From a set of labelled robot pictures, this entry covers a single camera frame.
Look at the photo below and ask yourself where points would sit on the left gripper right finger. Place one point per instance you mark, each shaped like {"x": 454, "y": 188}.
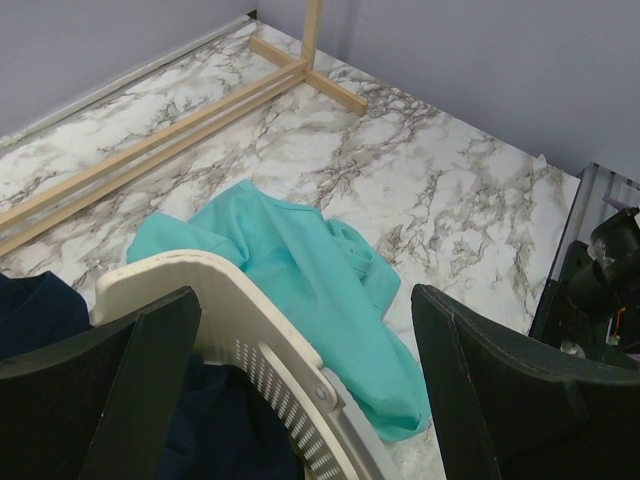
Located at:
{"x": 506, "y": 406}

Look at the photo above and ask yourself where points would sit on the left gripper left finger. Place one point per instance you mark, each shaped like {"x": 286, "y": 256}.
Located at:
{"x": 99, "y": 405}

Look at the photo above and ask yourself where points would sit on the navy blue t shirt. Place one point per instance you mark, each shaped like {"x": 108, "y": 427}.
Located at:
{"x": 221, "y": 427}

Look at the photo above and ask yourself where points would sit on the teal t shirt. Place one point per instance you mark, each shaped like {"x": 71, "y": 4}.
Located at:
{"x": 325, "y": 279}

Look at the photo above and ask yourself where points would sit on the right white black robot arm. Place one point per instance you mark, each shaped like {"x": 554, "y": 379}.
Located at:
{"x": 605, "y": 293}

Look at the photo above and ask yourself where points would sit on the cream plastic laundry basket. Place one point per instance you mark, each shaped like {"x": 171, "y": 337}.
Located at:
{"x": 240, "y": 326}

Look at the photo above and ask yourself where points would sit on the wooden clothes rack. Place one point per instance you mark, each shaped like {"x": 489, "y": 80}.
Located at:
{"x": 86, "y": 188}

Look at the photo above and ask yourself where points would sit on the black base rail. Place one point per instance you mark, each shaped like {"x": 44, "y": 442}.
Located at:
{"x": 554, "y": 315}

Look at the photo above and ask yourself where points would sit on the aluminium frame rail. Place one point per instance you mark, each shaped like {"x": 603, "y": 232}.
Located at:
{"x": 597, "y": 198}

